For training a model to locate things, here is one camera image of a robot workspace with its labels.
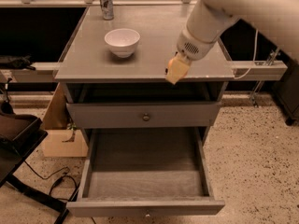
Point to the silver drink can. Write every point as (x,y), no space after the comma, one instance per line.
(107,9)

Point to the cardboard box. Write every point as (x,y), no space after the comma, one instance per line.
(63,139)

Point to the grey wooden drawer cabinet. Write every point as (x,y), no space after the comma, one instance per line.
(105,91)

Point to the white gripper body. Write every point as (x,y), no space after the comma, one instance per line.
(192,48)

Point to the closed grey top drawer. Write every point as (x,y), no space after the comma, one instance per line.
(92,116)

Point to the open grey middle drawer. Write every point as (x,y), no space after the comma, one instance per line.
(145,173)

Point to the black chair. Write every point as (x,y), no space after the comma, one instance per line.
(19,136)

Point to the metal rail frame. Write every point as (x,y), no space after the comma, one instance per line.
(255,69)

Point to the white ceramic bowl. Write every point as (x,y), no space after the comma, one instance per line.
(122,42)

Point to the small orange fruit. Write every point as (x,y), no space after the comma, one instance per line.
(168,66)

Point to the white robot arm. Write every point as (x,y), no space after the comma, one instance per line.
(277,20)

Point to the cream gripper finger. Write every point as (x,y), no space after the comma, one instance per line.
(179,69)

